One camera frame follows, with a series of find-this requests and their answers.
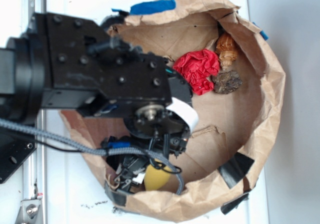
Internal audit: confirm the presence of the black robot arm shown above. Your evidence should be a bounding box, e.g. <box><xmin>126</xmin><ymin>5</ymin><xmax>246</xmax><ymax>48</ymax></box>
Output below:
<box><xmin>0</xmin><ymin>13</ymin><xmax>197</xmax><ymax>194</ymax></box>

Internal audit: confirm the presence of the aluminium extrusion rail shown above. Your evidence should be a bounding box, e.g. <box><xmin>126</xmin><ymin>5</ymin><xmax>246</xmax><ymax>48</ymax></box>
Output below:
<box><xmin>22</xmin><ymin>0</ymin><xmax>48</xmax><ymax>223</ymax></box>

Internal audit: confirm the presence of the brown paper bag bin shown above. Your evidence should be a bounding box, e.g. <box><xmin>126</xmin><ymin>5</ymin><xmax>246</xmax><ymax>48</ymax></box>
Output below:
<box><xmin>58</xmin><ymin>0</ymin><xmax>286</xmax><ymax>222</ymax></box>

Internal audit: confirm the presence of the metal corner bracket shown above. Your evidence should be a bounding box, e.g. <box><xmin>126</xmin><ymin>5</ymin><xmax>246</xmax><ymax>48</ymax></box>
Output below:
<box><xmin>15</xmin><ymin>199</ymin><xmax>44</xmax><ymax>224</ymax></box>

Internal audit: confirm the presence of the grey braided cable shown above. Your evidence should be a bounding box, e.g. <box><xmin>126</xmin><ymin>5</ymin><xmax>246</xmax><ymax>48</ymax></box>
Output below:
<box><xmin>0</xmin><ymin>117</ymin><xmax>185</xmax><ymax>196</ymax></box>

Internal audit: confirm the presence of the orange spiral seashell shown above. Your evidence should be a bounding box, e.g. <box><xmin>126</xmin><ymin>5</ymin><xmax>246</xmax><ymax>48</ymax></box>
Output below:
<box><xmin>215</xmin><ymin>32</ymin><xmax>238</xmax><ymax>70</ymax></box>

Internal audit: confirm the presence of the white plastic tray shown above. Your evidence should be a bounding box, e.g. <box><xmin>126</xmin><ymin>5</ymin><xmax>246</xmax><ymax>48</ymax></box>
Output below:
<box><xmin>45</xmin><ymin>0</ymin><xmax>269</xmax><ymax>223</ymax></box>

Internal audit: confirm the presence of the yellow sponge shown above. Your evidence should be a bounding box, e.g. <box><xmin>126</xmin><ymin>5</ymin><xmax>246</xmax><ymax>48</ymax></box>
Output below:
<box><xmin>143</xmin><ymin>164</ymin><xmax>171</xmax><ymax>191</ymax></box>

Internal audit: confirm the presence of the brown rough rock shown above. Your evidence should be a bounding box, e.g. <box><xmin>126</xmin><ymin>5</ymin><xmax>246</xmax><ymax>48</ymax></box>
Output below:
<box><xmin>211</xmin><ymin>70</ymin><xmax>243</xmax><ymax>94</ymax></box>

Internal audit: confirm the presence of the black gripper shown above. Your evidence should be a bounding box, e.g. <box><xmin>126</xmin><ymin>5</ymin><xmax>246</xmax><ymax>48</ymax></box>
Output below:
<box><xmin>101</xmin><ymin>72</ymin><xmax>194</xmax><ymax>193</ymax></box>

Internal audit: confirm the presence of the white ribbon cable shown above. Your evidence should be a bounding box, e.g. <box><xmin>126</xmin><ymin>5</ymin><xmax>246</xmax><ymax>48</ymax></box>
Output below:
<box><xmin>165</xmin><ymin>98</ymin><xmax>200</xmax><ymax>134</ymax></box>

